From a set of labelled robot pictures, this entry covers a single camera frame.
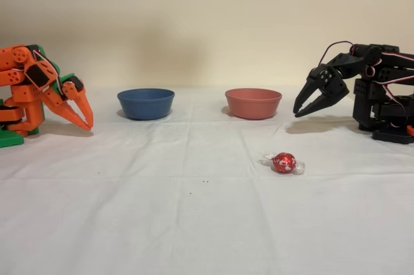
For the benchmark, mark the orange green gripper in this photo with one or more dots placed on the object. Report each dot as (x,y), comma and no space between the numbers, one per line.
(68,96)

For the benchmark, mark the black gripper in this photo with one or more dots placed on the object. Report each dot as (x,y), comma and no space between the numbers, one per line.
(323,88)

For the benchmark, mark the red candy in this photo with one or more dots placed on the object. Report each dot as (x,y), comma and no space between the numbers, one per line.
(284,162)

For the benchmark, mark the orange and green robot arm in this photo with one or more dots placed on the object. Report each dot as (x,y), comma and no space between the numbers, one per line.
(19,94)

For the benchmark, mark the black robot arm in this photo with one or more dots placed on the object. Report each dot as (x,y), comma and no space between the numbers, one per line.
(365,94)

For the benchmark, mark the red bowl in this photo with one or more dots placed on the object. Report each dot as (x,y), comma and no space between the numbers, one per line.
(254,105)

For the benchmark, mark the blue bowl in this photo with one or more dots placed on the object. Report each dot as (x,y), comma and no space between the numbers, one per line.
(145,106)

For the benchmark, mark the orange base clamp knob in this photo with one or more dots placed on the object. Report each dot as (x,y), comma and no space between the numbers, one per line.
(411,129)

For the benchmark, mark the white tablecloth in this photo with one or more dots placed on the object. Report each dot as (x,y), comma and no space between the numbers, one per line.
(161,216)

